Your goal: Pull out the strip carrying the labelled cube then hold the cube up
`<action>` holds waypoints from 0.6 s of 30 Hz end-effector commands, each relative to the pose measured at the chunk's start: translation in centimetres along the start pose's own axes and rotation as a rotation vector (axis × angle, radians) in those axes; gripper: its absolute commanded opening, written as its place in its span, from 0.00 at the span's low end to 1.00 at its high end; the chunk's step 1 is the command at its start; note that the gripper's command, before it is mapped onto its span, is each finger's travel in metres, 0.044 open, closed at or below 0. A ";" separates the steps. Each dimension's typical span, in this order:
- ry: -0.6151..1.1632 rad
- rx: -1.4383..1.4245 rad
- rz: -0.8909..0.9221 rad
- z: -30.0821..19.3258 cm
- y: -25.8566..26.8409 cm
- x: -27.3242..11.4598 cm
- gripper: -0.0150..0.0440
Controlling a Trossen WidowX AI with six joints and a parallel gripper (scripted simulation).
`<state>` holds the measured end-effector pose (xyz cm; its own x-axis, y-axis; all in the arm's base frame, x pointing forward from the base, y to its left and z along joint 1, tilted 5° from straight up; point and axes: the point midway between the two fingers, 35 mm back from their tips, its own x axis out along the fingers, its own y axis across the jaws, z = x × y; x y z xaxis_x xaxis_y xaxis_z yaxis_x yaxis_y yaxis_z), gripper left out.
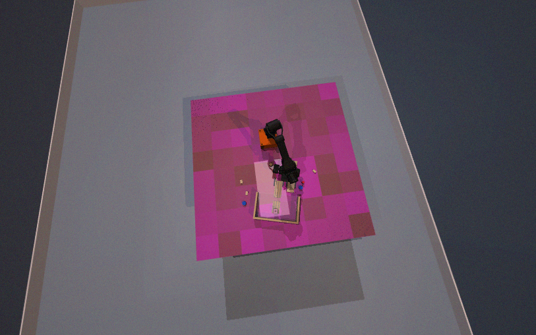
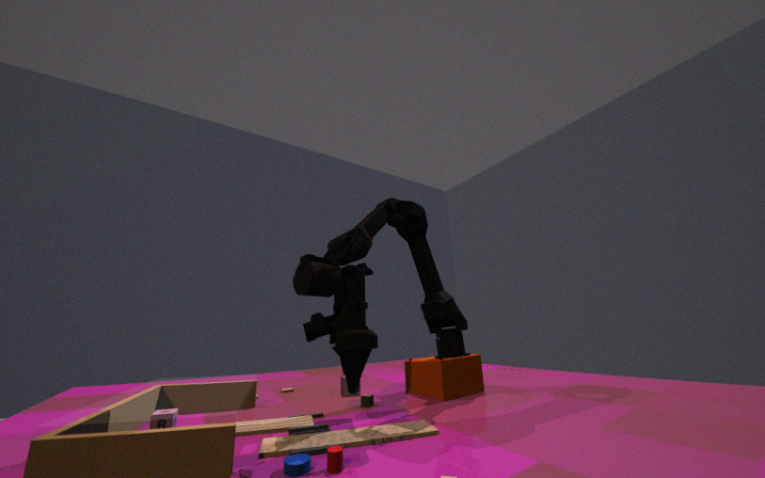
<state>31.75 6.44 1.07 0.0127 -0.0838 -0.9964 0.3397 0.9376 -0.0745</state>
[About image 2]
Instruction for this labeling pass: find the red cylinder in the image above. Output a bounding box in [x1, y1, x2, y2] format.
[327, 446, 343, 474]

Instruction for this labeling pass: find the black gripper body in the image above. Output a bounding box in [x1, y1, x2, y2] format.
[329, 297, 378, 351]

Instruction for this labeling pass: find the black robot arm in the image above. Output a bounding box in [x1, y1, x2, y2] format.
[294, 198, 470, 359]

